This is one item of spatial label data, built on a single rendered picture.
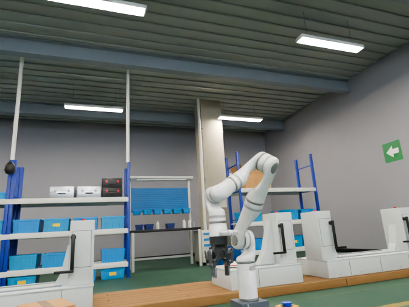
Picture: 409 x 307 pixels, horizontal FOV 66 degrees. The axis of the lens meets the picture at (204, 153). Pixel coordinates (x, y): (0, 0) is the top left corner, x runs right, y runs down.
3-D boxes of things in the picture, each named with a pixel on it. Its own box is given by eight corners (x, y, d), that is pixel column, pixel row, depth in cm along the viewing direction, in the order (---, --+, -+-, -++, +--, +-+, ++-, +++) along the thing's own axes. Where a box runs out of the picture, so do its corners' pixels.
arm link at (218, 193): (211, 188, 124) (235, 173, 132) (201, 191, 132) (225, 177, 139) (220, 204, 124) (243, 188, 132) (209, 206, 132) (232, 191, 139)
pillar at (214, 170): (202, 259, 763) (193, 107, 862) (223, 257, 781) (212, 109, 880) (210, 261, 712) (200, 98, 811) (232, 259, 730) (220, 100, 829)
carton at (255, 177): (230, 192, 671) (229, 169, 683) (259, 192, 698) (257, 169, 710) (243, 188, 622) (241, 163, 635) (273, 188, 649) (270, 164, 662)
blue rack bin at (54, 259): (44, 265, 519) (45, 253, 524) (69, 264, 533) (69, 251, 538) (41, 268, 474) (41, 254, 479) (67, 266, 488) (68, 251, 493)
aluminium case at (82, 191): (76, 200, 555) (76, 189, 560) (98, 200, 569) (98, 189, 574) (76, 197, 517) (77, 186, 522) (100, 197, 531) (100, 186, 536)
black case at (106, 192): (100, 200, 569) (100, 190, 573) (120, 200, 581) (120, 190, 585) (101, 197, 531) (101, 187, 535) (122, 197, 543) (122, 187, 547)
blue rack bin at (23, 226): (18, 234, 522) (19, 221, 527) (43, 232, 534) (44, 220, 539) (11, 234, 476) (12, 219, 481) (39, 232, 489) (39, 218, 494)
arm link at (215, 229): (223, 236, 118) (221, 219, 120) (204, 237, 126) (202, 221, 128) (239, 234, 124) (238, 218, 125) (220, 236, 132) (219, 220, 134)
